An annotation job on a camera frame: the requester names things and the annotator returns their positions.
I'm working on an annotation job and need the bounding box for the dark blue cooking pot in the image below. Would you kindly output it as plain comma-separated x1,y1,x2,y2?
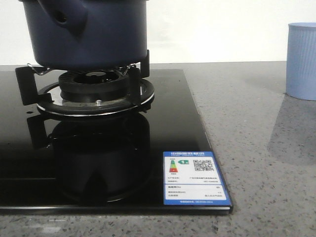
23,0,147,70

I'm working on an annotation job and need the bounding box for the black pan support grate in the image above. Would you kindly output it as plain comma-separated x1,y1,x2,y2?
15,55,155,117

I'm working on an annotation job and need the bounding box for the blue energy label sticker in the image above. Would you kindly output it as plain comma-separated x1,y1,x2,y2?
163,151,232,210

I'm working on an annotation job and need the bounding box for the black round gas burner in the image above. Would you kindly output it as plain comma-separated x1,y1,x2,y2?
59,71,129,102

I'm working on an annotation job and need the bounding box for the black glass gas stove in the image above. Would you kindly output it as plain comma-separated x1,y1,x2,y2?
0,69,233,215

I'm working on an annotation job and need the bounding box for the light blue ribbed cup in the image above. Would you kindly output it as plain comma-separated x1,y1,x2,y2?
286,22,316,101

